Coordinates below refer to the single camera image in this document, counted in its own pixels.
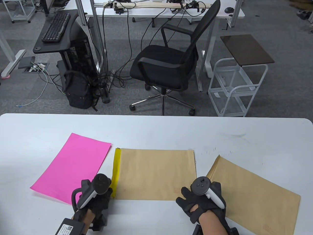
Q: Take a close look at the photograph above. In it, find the person's left hand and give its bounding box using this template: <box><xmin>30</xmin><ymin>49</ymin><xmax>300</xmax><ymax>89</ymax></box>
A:
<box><xmin>84</xmin><ymin>188</ymin><xmax>114</xmax><ymax>217</ymax></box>

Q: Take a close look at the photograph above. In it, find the person's right hand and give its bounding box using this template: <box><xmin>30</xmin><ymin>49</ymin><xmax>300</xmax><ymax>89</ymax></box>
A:
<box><xmin>176</xmin><ymin>187</ymin><xmax>228</xmax><ymax>224</ymax></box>

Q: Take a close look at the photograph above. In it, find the yellow paper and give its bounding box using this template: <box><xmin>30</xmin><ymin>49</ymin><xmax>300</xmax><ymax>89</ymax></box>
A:
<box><xmin>111</xmin><ymin>148</ymin><xmax>121</xmax><ymax>198</ymax></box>

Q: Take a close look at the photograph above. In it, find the pink paper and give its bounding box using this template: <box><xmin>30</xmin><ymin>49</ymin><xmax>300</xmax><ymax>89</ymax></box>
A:
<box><xmin>30</xmin><ymin>133</ymin><xmax>112</xmax><ymax>205</ymax></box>

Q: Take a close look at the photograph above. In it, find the brown A4 envelope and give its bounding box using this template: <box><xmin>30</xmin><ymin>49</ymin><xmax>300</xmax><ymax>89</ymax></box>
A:
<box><xmin>206</xmin><ymin>155</ymin><xmax>301</xmax><ymax>235</ymax></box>
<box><xmin>114</xmin><ymin>148</ymin><xmax>197</xmax><ymax>201</ymax></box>

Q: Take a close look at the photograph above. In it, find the person's right forearm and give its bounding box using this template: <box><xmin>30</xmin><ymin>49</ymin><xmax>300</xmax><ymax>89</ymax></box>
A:
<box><xmin>198</xmin><ymin>212</ymin><xmax>231</xmax><ymax>235</ymax></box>

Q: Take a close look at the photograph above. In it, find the person's left forearm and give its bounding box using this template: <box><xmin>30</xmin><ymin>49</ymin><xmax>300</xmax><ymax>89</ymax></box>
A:
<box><xmin>71</xmin><ymin>209</ymin><xmax>96</xmax><ymax>229</ymax></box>

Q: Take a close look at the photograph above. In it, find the black backpack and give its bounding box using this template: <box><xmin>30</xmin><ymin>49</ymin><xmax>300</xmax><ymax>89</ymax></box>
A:
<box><xmin>63</xmin><ymin>70</ymin><xmax>98</xmax><ymax>112</ymax></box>

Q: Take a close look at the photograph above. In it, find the black office chair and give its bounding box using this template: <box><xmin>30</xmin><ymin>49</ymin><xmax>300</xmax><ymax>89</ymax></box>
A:
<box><xmin>129</xmin><ymin>0</ymin><xmax>221</xmax><ymax>116</ymax></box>

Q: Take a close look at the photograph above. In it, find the floor socket box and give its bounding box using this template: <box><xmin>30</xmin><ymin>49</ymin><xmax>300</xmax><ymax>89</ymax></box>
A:
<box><xmin>22</xmin><ymin>62</ymin><xmax>49</xmax><ymax>74</ymax></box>

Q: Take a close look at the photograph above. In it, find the black computer tower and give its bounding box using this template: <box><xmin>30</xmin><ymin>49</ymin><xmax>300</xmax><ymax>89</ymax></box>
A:
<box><xmin>69</xmin><ymin>23</ymin><xmax>99</xmax><ymax>81</ymax></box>

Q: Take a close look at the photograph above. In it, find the dark grey floor plate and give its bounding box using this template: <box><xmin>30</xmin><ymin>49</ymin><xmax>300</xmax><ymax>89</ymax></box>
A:
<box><xmin>18</xmin><ymin>56</ymin><xmax>36</xmax><ymax>69</ymax></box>

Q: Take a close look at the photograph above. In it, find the black side desk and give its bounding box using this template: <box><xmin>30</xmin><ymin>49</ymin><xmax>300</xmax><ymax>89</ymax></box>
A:
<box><xmin>33</xmin><ymin>9</ymin><xmax>81</xmax><ymax>74</ymax></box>

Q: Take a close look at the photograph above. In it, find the white cart with brown top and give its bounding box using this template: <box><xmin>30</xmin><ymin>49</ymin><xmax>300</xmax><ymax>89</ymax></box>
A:
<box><xmin>208</xmin><ymin>34</ymin><xmax>275</xmax><ymax>117</ymax></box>

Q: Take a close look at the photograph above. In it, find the white desk leg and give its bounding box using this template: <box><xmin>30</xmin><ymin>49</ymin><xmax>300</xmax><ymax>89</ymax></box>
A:
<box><xmin>0</xmin><ymin>32</ymin><xmax>26</xmax><ymax>78</ymax></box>

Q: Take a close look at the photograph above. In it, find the black keyboard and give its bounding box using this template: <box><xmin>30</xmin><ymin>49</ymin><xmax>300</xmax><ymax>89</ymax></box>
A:
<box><xmin>41</xmin><ymin>13</ymin><xmax>71</xmax><ymax>43</ymax></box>

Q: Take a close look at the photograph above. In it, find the white office desk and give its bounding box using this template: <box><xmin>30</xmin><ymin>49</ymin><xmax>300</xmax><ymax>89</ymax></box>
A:
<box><xmin>84</xmin><ymin>0</ymin><xmax>245</xmax><ymax>92</ymax></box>

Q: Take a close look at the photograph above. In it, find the white metal trolley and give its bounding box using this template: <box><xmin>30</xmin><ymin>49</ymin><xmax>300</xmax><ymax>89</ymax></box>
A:
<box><xmin>4</xmin><ymin>0</ymin><xmax>37</xmax><ymax>24</ymax></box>

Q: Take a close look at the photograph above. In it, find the dark shoe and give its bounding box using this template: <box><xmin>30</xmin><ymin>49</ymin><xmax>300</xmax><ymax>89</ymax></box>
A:
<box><xmin>296</xmin><ymin>10</ymin><xmax>313</xmax><ymax>21</ymax></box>

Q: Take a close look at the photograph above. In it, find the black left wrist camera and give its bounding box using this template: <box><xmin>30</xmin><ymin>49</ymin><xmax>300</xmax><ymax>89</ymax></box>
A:
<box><xmin>56</xmin><ymin>218</ymin><xmax>85</xmax><ymax>235</ymax></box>

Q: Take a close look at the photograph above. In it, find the white floor cable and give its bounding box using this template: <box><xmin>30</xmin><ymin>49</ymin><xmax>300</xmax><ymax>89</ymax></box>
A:
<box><xmin>16</xmin><ymin>71</ymin><xmax>49</xmax><ymax>107</ymax></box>

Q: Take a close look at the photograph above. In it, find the black cable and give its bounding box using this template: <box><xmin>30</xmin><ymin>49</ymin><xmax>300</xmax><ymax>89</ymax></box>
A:
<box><xmin>101</xmin><ymin>4</ymin><xmax>110</xmax><ymax>82</ymax></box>
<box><xmin>114</xmin><ymin>9</ymin><xmax>134</xmax><ymax>88</ymax></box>
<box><xmin>141</xmin><ymin>9</ymin><xmax>187</xmax><ymax>53</ymax></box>

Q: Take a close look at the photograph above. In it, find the aluminium frame post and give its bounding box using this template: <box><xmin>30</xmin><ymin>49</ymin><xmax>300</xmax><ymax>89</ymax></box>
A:
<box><xmin>229</xmin><ymin>0</ymin><xmax>242</xmax><ymax>27</ymax></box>
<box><xmin>89</xmin><ymin>0</ymin><xmax>108</xmax><ymax>72</ymax></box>
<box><xmin>75</xmin><ymin>0</ymin><xmax>87</xmax><ymax>26</ymax></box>

